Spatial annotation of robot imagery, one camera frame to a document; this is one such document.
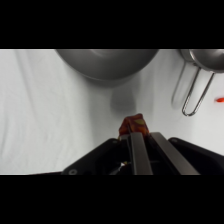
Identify gray bowl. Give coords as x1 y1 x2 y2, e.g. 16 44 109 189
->
54 49 161 83

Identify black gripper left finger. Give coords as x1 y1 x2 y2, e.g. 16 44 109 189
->
129 132 154 176

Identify steel measuring cup with handle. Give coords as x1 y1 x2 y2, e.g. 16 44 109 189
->
179 49 224 118

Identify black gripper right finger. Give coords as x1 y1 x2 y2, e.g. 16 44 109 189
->
149 131 201 176

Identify red ball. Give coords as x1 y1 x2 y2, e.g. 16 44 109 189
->
117 113 150 142

